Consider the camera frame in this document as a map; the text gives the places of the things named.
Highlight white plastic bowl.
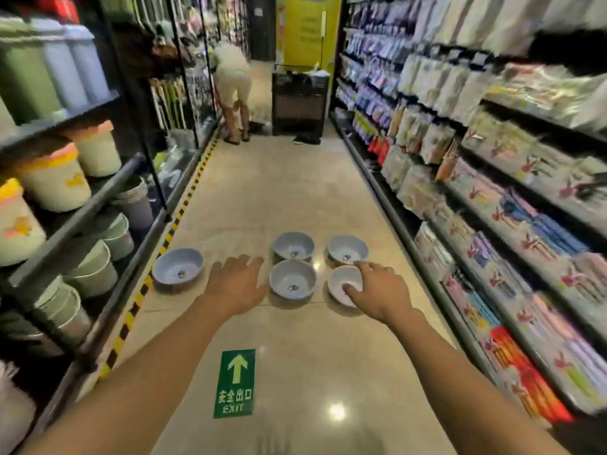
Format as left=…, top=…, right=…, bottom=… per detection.
left=327, top=265, right=364, bottom=308

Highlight black stock cart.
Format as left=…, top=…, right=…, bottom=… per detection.
left=271, top=64, right=331, bottom=137

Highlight white bucket with yellow rim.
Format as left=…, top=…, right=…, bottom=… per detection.
left=0, top=178, right=46, bottom=268

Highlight yellow door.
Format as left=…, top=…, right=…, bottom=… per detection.
left=284, top=0, right=343, bottom=71

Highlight row of hanging mops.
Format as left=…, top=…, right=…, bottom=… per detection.
left=149, top=76, right=190, bottom=133

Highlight blue plastic bowl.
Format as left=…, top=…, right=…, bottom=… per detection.
left=152, top=248, right=205, bottom=286
left=269, top=259, right=318, bottom=303
left=327, top=235, right=370, bottom=266
left=273, top=232, right=316, bottom=262

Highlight person's right hand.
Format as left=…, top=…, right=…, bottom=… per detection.
left=342, top=260, right=414, bottom=325

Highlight person's left hand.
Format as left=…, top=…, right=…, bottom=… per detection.
left=204, top=255, right=269, bottom=318

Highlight person's right forearm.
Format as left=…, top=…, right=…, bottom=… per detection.
left=386, top=308, right=572, bottom=455

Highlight green plastic bin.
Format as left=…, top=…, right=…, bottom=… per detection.
left=0, top=16, right=67, bottom=126

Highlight rows of packaged goods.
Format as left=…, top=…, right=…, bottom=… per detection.
left=334, top=0, right=607, bottom=429

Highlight yellow black hazard floor tape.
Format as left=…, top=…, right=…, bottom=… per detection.
left=97, top=132, right=221, bottom=382

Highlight white bucket with pink rim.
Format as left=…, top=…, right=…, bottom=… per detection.
left=64, top=120, right=123, bottom=178
left=14, top=143, right=92, bottom=214

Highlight black bucket shelving rack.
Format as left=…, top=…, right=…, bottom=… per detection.
left=0, top=0, right=224, bottom=455

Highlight green exit floor sign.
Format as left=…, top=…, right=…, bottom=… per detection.
left=213, top=349, right=256, bottom=419

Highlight stack of green basins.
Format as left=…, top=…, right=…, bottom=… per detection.
left=62, top=239, right=119, bottom=299
left=0, top=275, right=93, bottom=358
left=92, top=212, right=136, bottom=262

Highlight person's left forearm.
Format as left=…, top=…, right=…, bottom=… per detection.
left=16, top=298, right=238, bottom=455

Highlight black packet shelving rack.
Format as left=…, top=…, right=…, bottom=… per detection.
left=329, top=0, right=607, bottom=455

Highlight lavender plastic bin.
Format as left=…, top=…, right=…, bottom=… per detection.
left=29, top=16, right=88, bottom=112
left=64, top=24, right=112, bottom=104

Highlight grey plastic bucket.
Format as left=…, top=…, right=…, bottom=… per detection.
left=111, top=175, right=155, bottom=233

